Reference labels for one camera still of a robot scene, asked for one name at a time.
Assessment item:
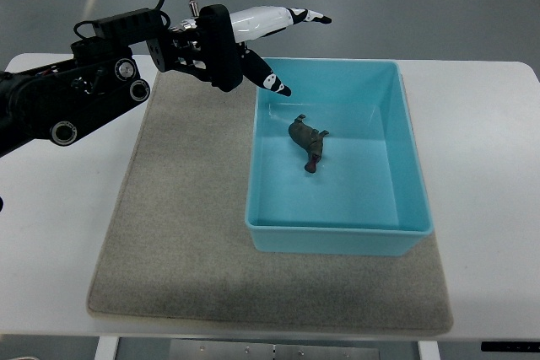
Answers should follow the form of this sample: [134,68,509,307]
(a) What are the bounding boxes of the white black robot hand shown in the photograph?
[196,5,332,97]

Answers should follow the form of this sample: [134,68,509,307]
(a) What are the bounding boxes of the brown toy hippo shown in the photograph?
[288,114,330,174]

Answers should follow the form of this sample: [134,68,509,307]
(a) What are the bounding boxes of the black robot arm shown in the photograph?
[1,0,198,155]

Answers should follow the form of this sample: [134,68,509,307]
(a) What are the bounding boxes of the blue plastic box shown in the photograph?
[245,58,433,256]

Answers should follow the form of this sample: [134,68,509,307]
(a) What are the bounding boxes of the grey felt mat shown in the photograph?
[87,73,453,336]

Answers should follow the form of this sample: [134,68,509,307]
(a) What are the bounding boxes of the black table control panel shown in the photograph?
[481,341,540,353]

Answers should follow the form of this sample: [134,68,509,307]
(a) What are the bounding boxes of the metal table base plate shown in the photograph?
[168,340,381,360]

